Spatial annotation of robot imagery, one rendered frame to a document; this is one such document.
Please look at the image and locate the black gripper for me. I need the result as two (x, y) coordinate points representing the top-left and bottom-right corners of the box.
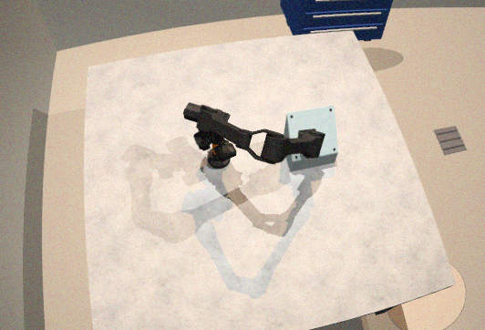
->
(211, 134), (237, 161)

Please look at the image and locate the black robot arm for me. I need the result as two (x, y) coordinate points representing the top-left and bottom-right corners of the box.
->
(183, 102), (325, 164)

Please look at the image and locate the grey round pedestal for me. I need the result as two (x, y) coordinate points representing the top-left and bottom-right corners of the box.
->
(207, 149), (230, 169)

